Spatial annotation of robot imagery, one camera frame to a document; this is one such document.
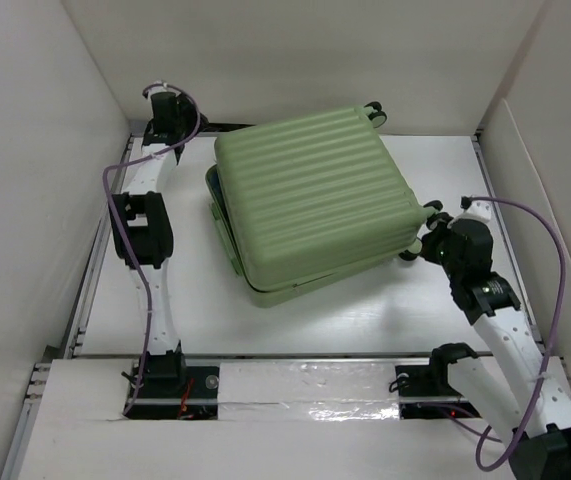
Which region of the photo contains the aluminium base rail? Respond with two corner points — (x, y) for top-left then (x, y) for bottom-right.
(3, 355), (480, 479)

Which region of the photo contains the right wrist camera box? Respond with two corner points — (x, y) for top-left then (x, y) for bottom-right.
(451, 196), (492, 224)

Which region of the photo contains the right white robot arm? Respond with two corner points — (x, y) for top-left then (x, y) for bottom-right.
(421, 213), (571, 479)

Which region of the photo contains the green hard-shell suitcase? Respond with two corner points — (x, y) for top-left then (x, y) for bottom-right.
(206, 102), (442, 308)

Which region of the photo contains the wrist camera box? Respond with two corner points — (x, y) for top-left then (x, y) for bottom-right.
(451, 196), (492, 224)
(142, 81), (177, 99)

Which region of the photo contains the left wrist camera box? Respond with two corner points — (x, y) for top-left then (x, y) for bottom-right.
(142, 81), (177, 99)

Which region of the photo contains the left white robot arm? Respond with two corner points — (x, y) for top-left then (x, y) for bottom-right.
(103, 81), (207, 402)

